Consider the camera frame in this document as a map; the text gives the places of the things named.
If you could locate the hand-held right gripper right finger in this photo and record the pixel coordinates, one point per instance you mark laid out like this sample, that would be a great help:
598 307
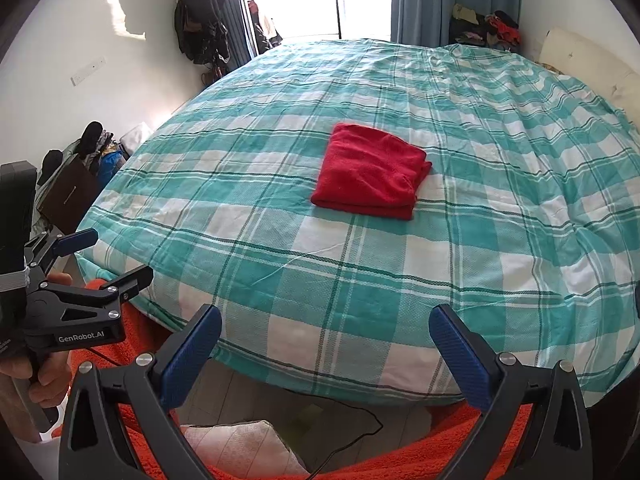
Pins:
462 360

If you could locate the red sweater with white rabbit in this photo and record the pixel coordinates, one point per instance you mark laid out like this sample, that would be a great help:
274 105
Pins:
370 175

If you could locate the blue curtain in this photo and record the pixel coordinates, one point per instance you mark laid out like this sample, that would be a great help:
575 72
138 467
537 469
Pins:
420 5
242 10

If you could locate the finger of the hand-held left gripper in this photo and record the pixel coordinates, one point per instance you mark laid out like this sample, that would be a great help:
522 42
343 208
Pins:
127 280
75 242

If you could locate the pile of mixed clothes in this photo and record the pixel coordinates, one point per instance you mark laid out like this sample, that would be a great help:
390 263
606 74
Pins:
482 27

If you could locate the pink white cushion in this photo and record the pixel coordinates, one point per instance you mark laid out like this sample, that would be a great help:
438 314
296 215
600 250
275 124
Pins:
240 447

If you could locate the white wall socket strip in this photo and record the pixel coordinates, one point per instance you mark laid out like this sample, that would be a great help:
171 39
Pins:
89 71

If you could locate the teal plaid bed blanket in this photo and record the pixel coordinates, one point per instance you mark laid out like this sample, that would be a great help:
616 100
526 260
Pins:
350 285

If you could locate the dark items beside bed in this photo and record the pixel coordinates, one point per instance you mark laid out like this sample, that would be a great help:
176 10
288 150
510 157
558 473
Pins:
70 195

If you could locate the dark hanging clothes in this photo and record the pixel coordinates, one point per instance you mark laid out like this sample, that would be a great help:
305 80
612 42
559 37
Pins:
202 15

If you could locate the heap of clothes and bags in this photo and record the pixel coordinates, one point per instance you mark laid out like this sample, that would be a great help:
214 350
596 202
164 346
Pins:
100 150

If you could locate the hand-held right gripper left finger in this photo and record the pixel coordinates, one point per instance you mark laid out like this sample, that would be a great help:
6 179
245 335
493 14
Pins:
192 355

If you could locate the red and black clothes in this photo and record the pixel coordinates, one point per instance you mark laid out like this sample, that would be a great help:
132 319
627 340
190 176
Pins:
262 25

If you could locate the orange fleece clothing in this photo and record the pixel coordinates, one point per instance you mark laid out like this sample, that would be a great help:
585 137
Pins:
130 330

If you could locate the cream headboard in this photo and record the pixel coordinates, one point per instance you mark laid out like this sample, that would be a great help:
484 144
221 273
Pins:
585 60

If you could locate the person's left hand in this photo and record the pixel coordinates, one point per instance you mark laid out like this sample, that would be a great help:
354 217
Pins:
50 375

